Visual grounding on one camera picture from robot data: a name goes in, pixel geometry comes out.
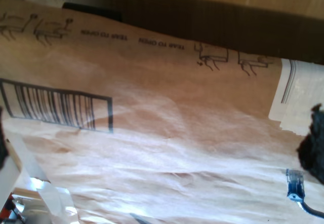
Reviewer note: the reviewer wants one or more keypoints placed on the white tape with grey print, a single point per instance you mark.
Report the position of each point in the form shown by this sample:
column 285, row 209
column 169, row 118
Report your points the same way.
column 291, row 102

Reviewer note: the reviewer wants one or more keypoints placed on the white paper strip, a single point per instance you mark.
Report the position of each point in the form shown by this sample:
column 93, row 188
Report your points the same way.
column 38, row 163

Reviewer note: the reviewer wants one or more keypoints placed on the brown paper mailer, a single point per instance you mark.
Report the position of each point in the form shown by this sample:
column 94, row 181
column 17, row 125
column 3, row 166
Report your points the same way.
column 177, row 132

